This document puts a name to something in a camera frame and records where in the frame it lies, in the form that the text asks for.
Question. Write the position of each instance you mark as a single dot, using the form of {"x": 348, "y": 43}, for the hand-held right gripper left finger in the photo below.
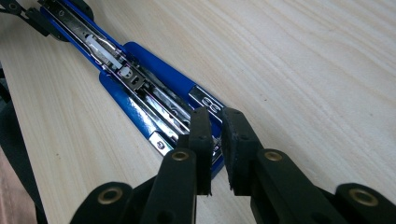
{"x": 186, "y": 174}

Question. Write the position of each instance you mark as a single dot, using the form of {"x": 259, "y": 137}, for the blue stapler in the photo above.
{"x": 137, "y": 87}

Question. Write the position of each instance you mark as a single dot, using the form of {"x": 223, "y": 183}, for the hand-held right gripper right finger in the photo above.
{"x": 258, "y": 174}

